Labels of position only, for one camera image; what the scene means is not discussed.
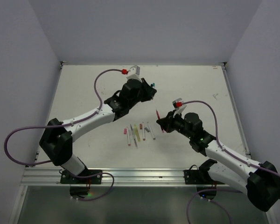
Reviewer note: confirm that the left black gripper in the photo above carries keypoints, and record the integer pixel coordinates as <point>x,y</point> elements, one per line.
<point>149,92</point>

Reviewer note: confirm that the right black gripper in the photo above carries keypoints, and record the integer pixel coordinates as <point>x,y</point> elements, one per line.
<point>166,122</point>

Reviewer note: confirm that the magenta pen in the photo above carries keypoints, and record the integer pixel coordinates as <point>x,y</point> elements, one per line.
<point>158,117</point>

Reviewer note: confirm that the grey capped white pen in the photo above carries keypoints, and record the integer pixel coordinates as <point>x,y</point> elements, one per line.
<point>151,131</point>

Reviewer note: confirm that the brown capped white pen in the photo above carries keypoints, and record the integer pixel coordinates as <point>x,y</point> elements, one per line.
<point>143,131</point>

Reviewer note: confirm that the yellow pen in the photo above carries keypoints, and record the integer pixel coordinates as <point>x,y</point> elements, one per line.
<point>137,133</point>

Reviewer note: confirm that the dark purple pen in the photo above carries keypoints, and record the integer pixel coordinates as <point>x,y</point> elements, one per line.
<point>134,137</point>

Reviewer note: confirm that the pink capped white pen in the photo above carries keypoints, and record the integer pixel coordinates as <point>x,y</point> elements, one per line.
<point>128,136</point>

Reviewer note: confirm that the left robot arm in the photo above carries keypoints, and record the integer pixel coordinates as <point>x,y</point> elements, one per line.
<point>59,136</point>

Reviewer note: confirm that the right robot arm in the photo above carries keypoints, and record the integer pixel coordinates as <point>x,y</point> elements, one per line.
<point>259,181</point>

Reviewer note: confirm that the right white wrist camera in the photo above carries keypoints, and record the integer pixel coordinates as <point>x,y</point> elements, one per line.
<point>178,106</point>

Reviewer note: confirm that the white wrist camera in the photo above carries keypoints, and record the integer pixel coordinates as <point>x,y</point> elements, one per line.
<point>178,106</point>
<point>132,73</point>

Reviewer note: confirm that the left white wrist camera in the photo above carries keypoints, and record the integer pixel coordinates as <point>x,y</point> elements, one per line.
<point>132,73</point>

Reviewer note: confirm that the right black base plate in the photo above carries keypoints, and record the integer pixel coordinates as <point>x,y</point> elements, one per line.
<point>198,177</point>

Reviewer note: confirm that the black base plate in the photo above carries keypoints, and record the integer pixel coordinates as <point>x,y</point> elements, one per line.
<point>67,178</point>
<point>198,177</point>

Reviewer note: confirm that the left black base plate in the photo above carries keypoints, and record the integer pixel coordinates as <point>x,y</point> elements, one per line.
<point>67,178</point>

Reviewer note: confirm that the aluminium mounting rail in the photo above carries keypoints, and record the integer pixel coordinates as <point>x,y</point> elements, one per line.
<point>134,177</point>

